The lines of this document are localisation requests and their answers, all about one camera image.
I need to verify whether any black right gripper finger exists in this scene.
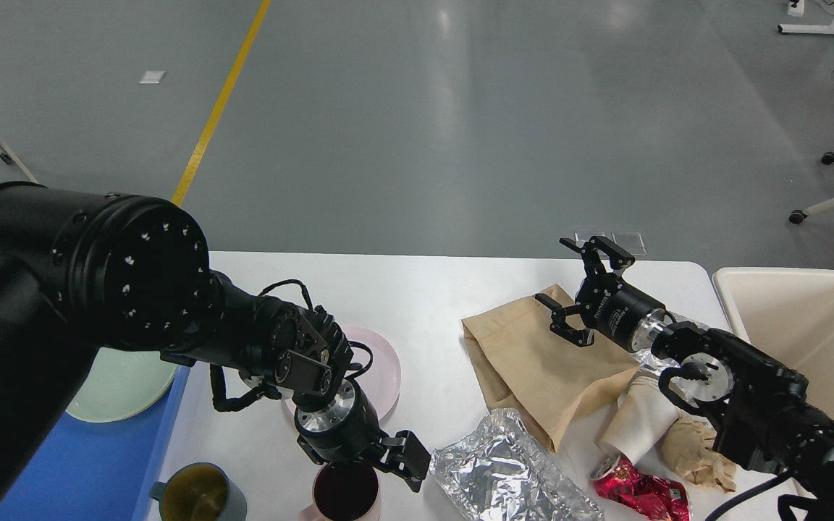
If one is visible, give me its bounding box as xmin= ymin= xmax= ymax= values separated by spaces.
xmin=535 ymin=292 xmax=594 ymax=347
xmin=559 ymin=235 xmax=636 ymax=277

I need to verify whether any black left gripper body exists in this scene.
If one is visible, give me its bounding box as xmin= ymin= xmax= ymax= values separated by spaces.
xmin=294 ymin=379 xmax=387 ymax=466

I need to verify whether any grey-green mug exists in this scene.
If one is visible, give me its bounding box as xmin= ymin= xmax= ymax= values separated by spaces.
xmin=148 ymin=462 xmax=248 ymax=520

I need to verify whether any light green plate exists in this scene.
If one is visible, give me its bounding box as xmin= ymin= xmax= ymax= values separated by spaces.
xmin=65 ymin=347 xmax=177 ymax=423

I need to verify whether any pink plate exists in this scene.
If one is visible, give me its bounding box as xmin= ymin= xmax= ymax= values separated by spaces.
xmin=282 ymin=325 xmax=403 ymax=424

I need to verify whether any brown paper bag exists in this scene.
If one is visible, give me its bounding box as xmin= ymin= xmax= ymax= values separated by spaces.
xmin=461 ymin=296 xmax=638 ymax=453

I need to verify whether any grey chair with casters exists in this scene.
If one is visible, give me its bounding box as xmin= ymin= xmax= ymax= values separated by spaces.
xmin=0 ymin=105 xmax=38 ymax=183

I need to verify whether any crushed white paper cup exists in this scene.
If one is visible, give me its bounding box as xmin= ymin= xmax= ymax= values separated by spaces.
xmin=598 ymin=369 xmax=684 ymax=464

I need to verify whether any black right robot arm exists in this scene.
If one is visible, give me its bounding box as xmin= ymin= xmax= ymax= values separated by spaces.
xmin=535 ymin=235 xmax=834 ymax=520

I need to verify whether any crumpled aluminium foil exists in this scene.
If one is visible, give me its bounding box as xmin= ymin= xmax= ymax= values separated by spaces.
xmin=429 ymin=408 xmax=605 ymax=520

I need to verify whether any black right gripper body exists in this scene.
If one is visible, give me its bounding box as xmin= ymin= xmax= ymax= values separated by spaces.
xmin=575 ymin=271 xmax=667 ymax=354

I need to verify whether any pink mug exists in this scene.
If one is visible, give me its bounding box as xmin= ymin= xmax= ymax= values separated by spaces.
xmin=297 ymin=464 xmax=382 ymax=520

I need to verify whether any blue plastic tray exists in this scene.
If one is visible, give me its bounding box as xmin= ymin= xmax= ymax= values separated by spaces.
xmin=0 ymin=368 xmax=190 ymax=520

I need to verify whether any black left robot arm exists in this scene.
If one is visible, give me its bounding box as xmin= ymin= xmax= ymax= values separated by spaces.
xmin=0 ymin=182 xmax=431 ymax=502

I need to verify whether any crushed red can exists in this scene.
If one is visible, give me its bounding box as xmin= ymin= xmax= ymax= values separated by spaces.
xmin=589 ymin=453 xmax=692 ymax=520

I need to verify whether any crumpled brown paper ball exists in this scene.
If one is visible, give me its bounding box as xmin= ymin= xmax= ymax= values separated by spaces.
xmin=659 ymin=416 xmax=738 ymax=494

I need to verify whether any beige plastic bin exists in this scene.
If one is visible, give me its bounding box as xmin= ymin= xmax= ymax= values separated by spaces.
xmin=712 ymin=267 xmax=834 ymax=419

